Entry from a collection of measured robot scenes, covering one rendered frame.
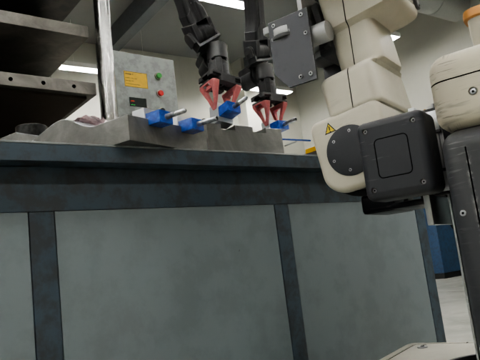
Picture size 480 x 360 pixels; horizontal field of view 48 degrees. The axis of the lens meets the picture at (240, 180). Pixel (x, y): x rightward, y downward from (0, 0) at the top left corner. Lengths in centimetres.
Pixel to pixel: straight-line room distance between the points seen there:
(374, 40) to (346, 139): 22
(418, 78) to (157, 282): 826
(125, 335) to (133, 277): 12
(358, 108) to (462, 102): 29
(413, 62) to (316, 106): 233
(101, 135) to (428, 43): 827
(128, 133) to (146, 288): 33
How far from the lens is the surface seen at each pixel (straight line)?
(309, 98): 1093
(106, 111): 213
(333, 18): 123
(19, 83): 210
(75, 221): 115
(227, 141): 141
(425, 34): 929
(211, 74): 145
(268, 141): 150
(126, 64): 238
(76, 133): 125
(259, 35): 177
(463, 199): 87
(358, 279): 165
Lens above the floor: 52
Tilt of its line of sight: 9 degrees up
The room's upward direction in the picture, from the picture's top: 7 degrees counter-clockwise
